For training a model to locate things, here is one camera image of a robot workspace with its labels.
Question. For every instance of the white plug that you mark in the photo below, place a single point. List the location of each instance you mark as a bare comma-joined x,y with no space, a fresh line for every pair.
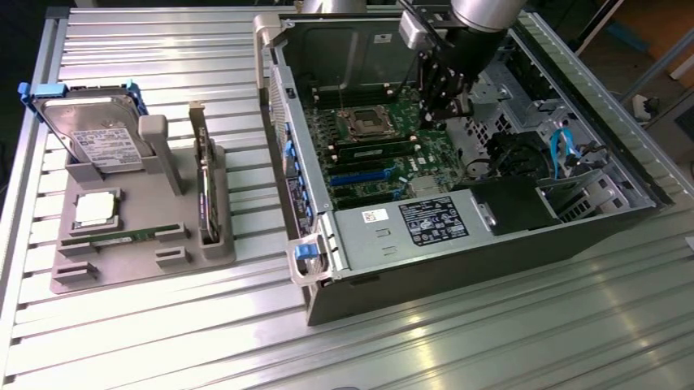
641,107

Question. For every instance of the grey parts rack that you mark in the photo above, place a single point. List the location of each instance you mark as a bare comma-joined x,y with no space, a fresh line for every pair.
136,268

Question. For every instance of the silver CPU chip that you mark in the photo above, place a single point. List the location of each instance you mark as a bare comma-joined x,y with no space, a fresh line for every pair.
97,208

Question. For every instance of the black graphics card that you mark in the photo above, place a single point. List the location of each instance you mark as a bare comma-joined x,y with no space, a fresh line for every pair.
208,178

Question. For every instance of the blue disk caddy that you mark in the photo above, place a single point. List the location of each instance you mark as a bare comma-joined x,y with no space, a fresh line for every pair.
27,97

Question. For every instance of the green motherboard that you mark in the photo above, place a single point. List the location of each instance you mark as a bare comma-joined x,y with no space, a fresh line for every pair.
429,158

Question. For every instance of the installed green RAM stick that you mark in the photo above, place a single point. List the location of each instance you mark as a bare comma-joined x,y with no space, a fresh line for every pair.
374,151

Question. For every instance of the metal disk bay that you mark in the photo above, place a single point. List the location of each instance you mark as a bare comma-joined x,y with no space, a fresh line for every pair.
583,197

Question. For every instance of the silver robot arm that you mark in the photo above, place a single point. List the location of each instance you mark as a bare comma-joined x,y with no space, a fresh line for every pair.
483,12

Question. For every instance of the grey power supply unit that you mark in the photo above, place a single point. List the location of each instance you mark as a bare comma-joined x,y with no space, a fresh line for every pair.
374,239

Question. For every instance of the blue expansion slot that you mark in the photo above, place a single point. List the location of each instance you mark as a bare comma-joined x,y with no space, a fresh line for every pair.
360,178

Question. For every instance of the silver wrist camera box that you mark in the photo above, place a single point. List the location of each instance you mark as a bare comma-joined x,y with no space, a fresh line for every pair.
417,29

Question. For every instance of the blue case latch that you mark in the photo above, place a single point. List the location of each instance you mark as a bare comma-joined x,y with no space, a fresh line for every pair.
305,252

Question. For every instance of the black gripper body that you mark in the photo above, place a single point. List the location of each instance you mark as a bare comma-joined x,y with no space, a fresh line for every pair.
475,50

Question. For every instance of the silver hard disk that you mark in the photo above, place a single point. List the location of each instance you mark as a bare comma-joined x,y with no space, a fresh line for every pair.
93,130

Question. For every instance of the black open PC case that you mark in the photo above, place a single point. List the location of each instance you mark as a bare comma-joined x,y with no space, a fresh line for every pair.
435,292

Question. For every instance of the CPU socket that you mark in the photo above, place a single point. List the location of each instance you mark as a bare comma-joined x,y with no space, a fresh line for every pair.
362,121

